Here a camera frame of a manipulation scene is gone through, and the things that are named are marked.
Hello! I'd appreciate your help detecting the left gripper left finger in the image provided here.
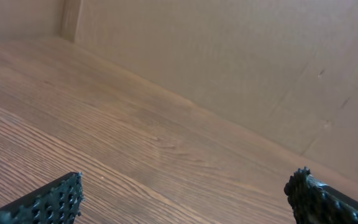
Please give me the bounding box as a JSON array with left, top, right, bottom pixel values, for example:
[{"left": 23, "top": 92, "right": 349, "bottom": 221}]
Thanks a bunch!
[{"left": 0, "top": 172, "right": 85, "bottom": 224}]

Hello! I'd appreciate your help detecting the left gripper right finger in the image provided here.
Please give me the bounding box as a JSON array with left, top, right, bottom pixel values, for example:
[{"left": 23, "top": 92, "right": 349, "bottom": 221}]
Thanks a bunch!
[{"left": 284, "top": 167, "right": 358, "bottom": 224}]

